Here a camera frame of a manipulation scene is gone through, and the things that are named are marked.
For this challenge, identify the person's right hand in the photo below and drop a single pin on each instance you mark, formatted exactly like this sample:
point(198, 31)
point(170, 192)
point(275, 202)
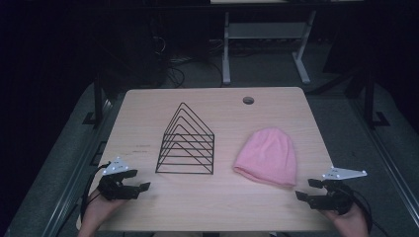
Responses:
point(351, 223)

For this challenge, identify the pink knitted beanie hat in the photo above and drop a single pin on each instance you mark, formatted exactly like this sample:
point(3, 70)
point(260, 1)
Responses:
point(268, 158)

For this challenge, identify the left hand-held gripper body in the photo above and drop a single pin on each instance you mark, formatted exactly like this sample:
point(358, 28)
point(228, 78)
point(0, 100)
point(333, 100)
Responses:
point(113, 191)

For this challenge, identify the white metal desk frame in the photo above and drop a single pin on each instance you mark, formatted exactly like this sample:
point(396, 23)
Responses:
point(263, 30)

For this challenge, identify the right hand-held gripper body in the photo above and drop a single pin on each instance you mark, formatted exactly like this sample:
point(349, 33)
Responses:
point(334, 199)

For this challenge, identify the black metal stand post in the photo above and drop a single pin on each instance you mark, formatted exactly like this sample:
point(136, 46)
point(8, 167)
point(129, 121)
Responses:
point(369, 98)
point(98, 102)

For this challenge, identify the aluminium frame rail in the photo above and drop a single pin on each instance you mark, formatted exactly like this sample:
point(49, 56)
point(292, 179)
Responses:
point(79, 174)
point(388, 158)

